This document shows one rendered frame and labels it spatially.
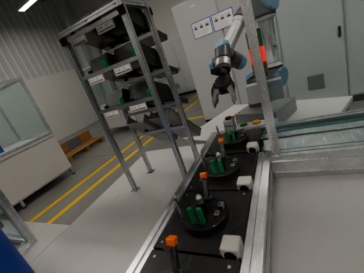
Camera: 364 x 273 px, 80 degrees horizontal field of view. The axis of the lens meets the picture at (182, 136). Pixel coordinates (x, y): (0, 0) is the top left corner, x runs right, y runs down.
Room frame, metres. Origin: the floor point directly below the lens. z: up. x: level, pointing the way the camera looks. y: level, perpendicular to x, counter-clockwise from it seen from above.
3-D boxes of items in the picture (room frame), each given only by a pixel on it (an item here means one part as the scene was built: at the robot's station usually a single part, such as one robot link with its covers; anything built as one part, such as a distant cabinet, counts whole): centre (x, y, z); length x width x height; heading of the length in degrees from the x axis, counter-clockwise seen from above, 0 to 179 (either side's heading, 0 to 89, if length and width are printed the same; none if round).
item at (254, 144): (0.83, -0.27, 0.97); 0.05 x 0.05 x 0.04; 61
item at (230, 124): (0.95, -0.23, 1.06); 0.08 x 0.04 x 0.07; 150
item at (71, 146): (5.79, 2.77, 0.20); 1.20 x 0.80 x 0.41; 147
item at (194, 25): (4.29, -1.03, 1.12); 0.80 x 0.54 x 2.25; 57
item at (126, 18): (1.03, 0.15, 1.26); 0.36 x 0.21 x 0.80; 61
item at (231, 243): (0.52, 0.01, 1.01); 0.24 x 0.24 x 0.13; 61
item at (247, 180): (0.74, -0.11, 1.01); 0.24 x 0.24 x 0.13; 61
